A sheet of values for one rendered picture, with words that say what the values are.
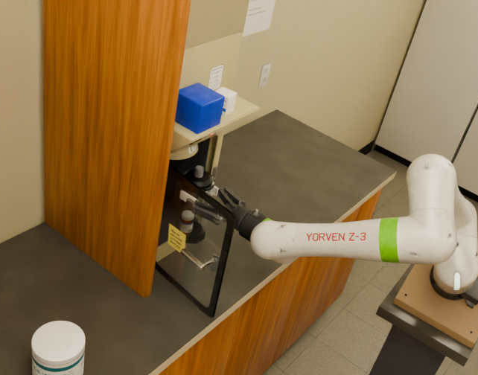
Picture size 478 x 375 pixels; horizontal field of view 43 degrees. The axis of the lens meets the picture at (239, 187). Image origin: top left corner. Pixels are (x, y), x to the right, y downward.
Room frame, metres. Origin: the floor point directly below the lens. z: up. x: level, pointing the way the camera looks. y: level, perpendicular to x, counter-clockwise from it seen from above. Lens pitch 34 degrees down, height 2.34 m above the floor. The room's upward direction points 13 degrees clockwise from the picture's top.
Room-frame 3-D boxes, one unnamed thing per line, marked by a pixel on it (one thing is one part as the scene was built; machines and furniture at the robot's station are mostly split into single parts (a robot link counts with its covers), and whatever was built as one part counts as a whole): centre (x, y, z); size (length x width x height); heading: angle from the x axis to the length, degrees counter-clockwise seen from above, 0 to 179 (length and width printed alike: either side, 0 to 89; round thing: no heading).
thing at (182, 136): (1.55, 0.12, 1.46); 0.32 x 0.12 x 0.10; 149
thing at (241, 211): (1.49, -0.01, 1.21); 0.09 x 0.08 x 0.07; 59
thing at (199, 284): (1.34, 0.11, 1.19); 0.30 x 0.01 x 0.40; 52
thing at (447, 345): (1.59, -0.77, 0.92); 0.32 x 0.32 x 0.04; 62
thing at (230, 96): (1.58, 0.10, 1.54); 0.05 x 0.05 x 0.06; 67
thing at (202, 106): (1.48, 0.16, 1.55); 0.10 x 0.10 x 0.09; 59
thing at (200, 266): (1.27, 0.07, 1.20); 0.10 x 0.05 x 0.03; 52
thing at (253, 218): (1.46, -0.07, 1.21); 0.09 x 0.06 x 0.12; 149
